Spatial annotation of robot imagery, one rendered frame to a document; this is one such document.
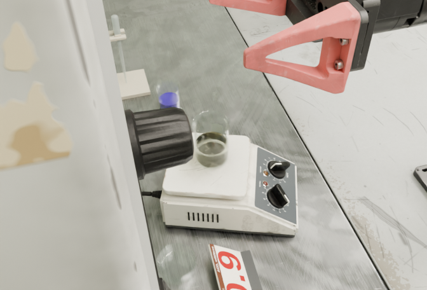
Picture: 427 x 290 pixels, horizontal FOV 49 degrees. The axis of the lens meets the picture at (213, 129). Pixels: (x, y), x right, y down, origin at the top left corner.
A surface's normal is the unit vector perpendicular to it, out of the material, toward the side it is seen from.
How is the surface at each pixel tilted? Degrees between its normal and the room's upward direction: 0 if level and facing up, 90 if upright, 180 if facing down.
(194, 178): 0
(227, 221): 90
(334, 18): 22
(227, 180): 0
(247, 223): 90
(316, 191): 0
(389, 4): 90
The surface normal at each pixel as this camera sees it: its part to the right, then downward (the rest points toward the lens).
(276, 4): 0.32, 0.65
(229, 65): -0.01, -0.72
